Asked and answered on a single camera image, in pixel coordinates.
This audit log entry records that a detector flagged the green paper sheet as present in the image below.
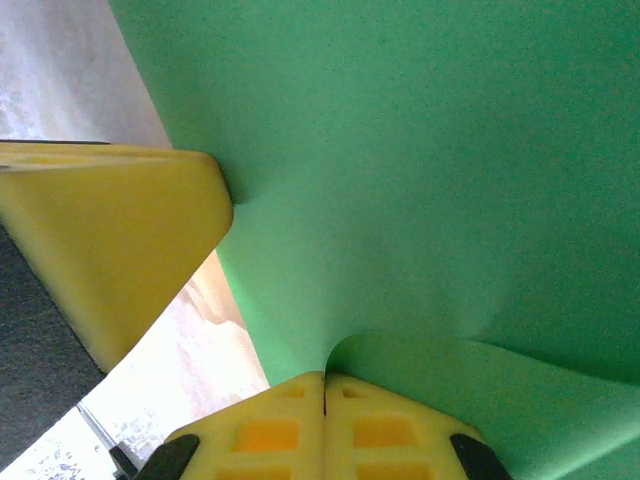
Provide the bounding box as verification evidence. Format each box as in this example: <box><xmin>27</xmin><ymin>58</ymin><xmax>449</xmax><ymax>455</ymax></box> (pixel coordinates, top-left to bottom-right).
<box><xmin>107</xmin><ymin>0</ymin><xmax>640</xmax><ymax>480</ymax></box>

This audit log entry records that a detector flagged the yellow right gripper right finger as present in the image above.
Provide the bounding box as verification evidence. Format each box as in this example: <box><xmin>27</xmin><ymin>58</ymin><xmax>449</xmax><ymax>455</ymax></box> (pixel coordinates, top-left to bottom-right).
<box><xmin>325</xmin><ymin>373</ymin><xmax>514</xmax><ymax>480</ymax></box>

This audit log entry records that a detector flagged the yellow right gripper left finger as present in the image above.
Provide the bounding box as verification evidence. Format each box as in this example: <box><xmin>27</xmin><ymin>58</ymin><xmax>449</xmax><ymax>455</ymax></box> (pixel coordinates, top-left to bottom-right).
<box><xmin>132</xmin><ymin>370</ymin><xmax>326</xmax><ymax>480</ymax></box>

